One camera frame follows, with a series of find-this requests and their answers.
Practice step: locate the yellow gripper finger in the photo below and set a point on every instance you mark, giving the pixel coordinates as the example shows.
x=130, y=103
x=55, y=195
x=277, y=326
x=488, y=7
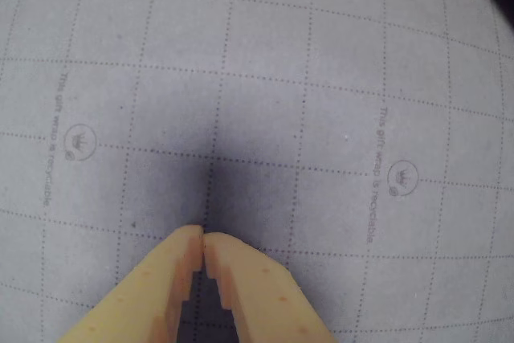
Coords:
x=261, y=291
x=148, y=291

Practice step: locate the gridded gift wrap paper sheet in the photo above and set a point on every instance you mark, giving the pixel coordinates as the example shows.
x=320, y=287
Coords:
x=257, y=78

